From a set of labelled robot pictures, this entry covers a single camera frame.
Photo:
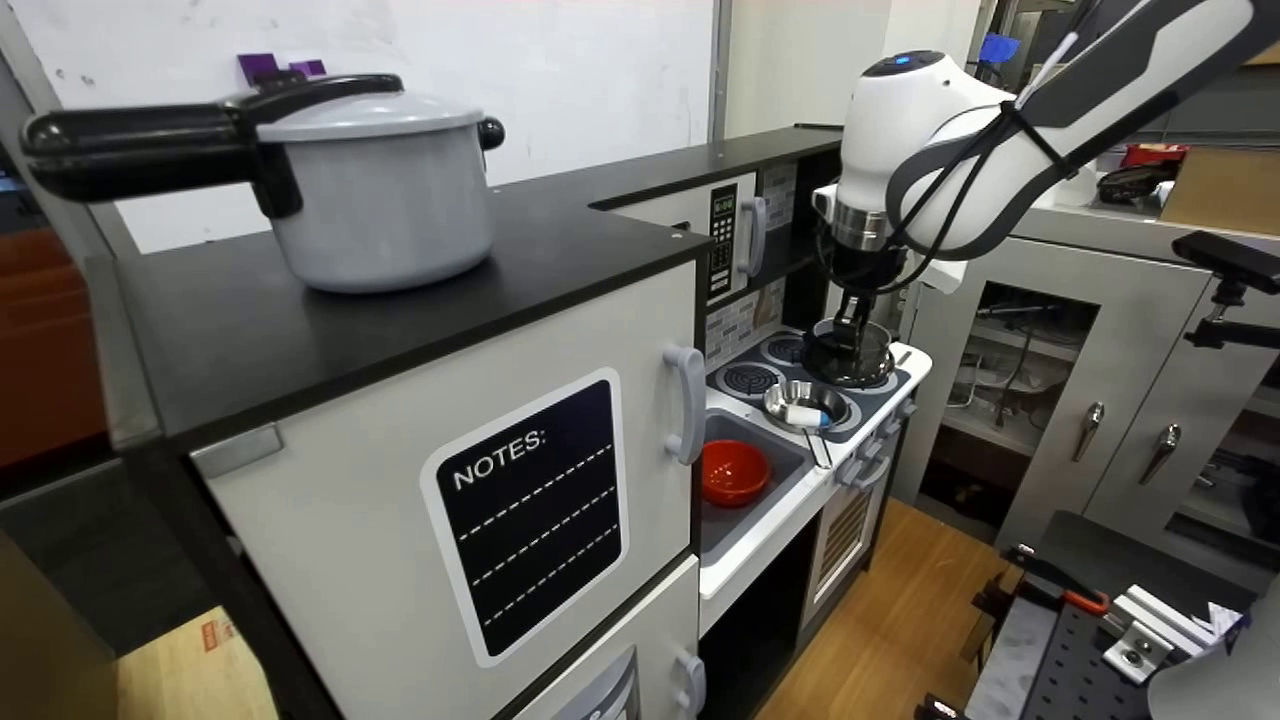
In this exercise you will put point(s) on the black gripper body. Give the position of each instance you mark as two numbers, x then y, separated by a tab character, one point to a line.
862	276

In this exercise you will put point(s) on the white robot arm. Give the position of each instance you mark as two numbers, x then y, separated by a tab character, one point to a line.
941	165

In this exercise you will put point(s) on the grey pot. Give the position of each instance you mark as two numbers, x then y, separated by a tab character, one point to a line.
850	370

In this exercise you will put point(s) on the toy microwave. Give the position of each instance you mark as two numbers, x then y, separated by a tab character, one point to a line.
745	235

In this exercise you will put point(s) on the white blue-capped bottle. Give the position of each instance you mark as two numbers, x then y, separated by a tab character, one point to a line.
806	418

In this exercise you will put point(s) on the toy kitchen stove unit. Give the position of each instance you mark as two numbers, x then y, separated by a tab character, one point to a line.
814	524

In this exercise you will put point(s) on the grey metal cabinet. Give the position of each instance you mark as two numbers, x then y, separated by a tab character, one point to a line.
1074	375

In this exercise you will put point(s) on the red bowl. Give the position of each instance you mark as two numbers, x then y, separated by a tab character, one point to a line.
735	473

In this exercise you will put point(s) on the black orange clamp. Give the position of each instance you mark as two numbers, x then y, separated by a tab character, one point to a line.
1070	592

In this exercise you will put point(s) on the toy refrigerator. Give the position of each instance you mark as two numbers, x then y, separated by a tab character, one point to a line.
464	503

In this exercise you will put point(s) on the cardboard box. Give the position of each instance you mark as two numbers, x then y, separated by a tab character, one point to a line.
199	671

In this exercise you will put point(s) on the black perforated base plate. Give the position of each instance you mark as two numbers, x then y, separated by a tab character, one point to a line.
1177	644

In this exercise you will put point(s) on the grey long-handled saucepan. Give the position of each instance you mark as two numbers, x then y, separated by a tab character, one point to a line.
366	187

